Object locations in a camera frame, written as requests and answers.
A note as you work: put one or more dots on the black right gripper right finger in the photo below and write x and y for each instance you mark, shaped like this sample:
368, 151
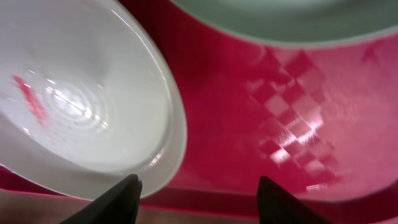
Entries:
275, 205

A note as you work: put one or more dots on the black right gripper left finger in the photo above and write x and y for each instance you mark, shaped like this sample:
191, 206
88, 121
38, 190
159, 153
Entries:
118, 205

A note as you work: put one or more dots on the white plate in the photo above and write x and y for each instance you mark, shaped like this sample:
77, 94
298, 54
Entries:
86, 98

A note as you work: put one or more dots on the red plastic tray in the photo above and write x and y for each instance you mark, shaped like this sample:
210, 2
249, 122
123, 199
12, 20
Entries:
321, 122

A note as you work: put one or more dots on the light green plate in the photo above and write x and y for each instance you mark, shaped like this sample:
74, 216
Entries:
297, 24

